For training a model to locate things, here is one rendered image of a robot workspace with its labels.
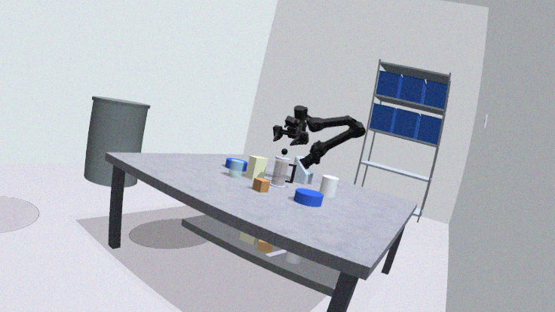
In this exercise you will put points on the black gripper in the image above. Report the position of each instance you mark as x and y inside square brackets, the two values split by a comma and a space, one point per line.
[300, 137]

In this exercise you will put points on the pale cyan cylinder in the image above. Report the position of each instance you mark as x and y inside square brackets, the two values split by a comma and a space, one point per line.
[235, 170]

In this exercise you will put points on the grey lower shelf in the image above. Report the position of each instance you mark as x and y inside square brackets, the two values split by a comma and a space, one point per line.
[307, 273]

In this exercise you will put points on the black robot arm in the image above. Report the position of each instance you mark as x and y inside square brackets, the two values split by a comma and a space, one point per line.
[319, 149]

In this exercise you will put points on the french press coffee maker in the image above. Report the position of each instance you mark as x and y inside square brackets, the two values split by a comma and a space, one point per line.
[279, 174]

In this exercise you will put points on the white cylinder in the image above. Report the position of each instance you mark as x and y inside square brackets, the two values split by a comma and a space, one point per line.
[292, 258]
[328, 186]

